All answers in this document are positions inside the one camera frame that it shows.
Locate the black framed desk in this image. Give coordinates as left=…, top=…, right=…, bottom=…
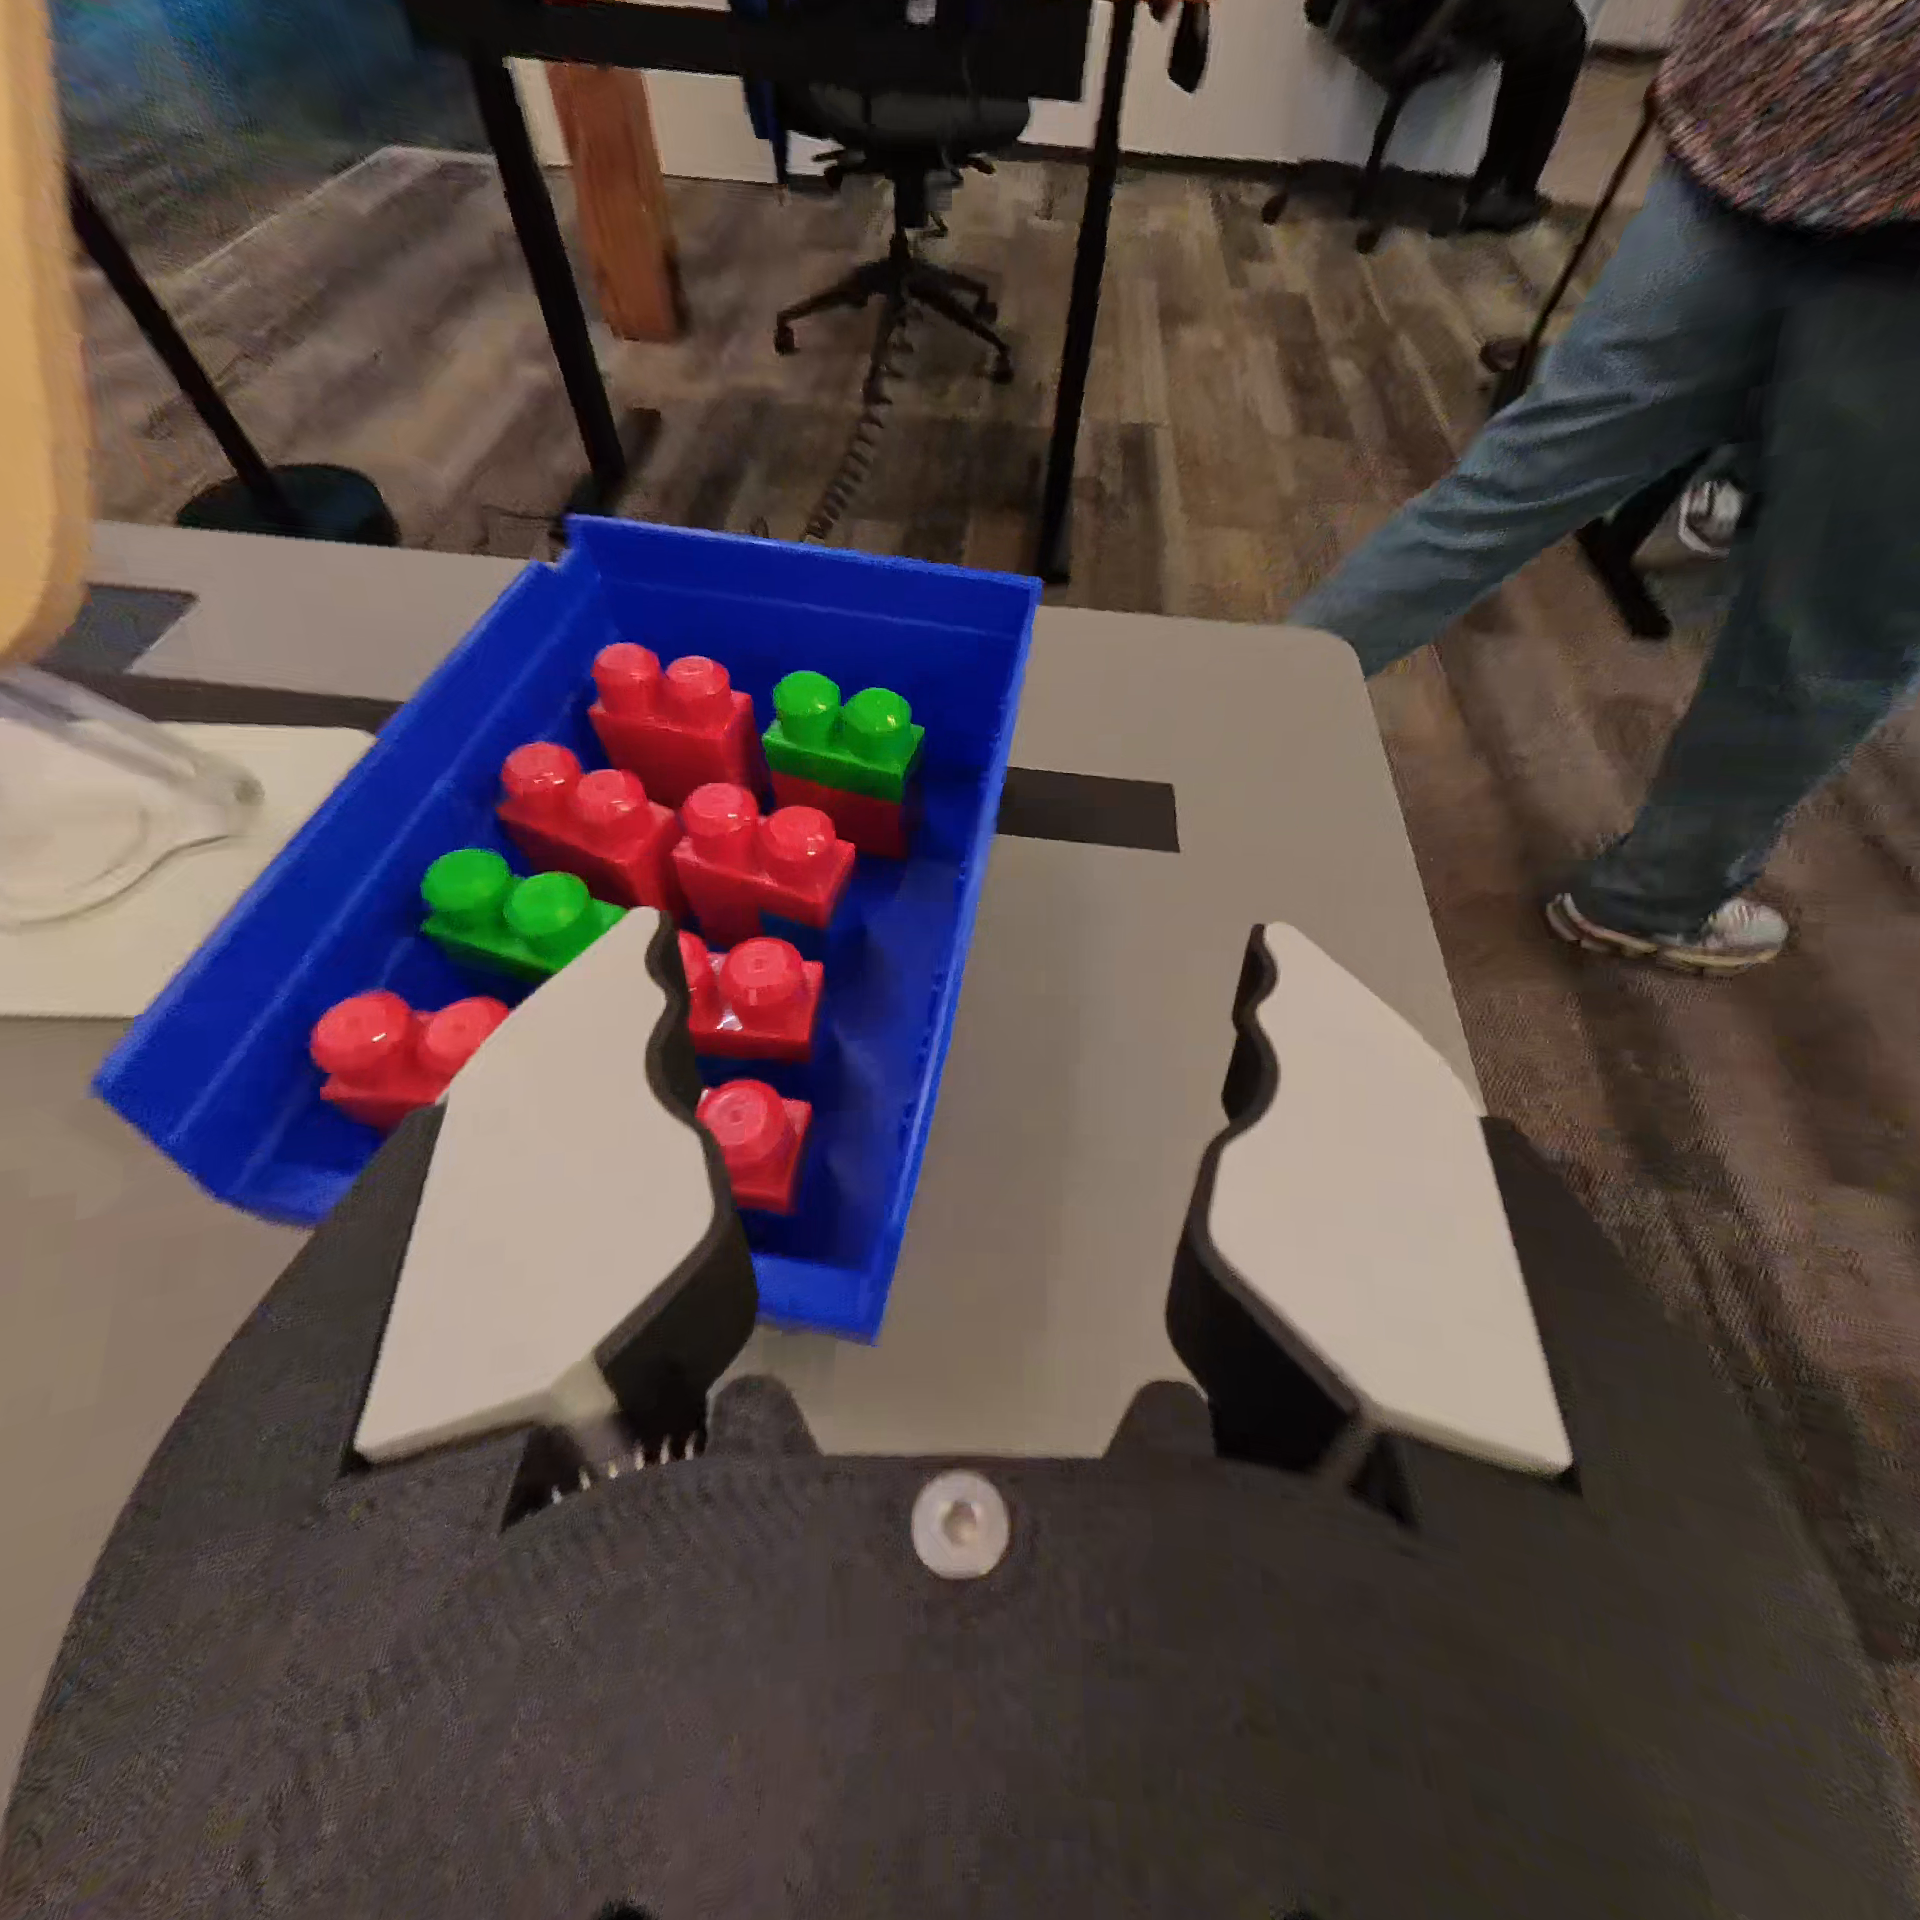
left=404, top=0, right=1142, bottom=588

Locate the brown wooden post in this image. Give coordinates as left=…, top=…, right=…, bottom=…
left=545, top=60, right=686, bottom=345

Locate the black stanchion with round base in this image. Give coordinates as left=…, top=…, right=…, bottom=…
left=63, top=170, right=399, bottom=548

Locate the tan wooden panel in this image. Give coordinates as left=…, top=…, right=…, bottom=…
left=0, top=0, right=95, bottom=665

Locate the black tape strip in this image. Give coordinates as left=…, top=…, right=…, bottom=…
left=996, top=766, right=1182, bottom=856

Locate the white mat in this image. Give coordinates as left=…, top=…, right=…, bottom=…
left=0, top=727, right=377, bottom=1021

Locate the heap of red green toy blocks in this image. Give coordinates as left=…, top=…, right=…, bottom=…
left=311, top=641, right=927, bottom=1216

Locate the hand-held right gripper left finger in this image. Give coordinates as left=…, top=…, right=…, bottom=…
left=350, top=908, right=761, bottom=1471

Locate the black coiled cable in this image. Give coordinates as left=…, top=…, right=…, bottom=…
left=801, top=300, right=921, bottom=544

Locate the blue plastic bin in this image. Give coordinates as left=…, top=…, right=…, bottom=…
left=94, top=514, right=1045, bottom=1343

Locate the black office chair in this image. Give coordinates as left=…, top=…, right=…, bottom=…
left=743, top=0, right=1088, bottom=400

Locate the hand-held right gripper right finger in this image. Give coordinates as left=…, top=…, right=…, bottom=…
left=1168, top=920, right=1577, bottom=1488

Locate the clear plastic container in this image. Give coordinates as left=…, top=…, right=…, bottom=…
left=0, top=661, right=267, bottom=933

